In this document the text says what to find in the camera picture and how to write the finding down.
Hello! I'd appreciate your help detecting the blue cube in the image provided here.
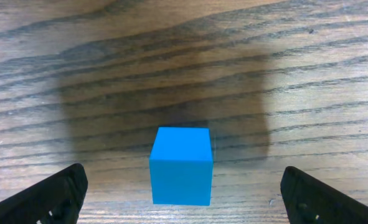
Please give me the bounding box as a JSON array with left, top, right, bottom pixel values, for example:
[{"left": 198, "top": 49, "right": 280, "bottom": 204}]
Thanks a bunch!
[{"left": 148, "top": 126, "right": 214, "bottom": 207}]

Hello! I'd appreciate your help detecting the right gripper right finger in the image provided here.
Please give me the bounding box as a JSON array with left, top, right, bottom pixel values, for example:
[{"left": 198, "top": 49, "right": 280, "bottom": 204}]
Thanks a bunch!
[{"left": 280, "top": 165, "right": 368, "bottom": 224}]

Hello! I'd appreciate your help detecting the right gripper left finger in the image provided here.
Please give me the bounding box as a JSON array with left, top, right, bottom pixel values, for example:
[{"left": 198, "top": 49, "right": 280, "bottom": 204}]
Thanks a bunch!
[{"left": 0, "top": 162, "right": 89, "bottom": 224}]

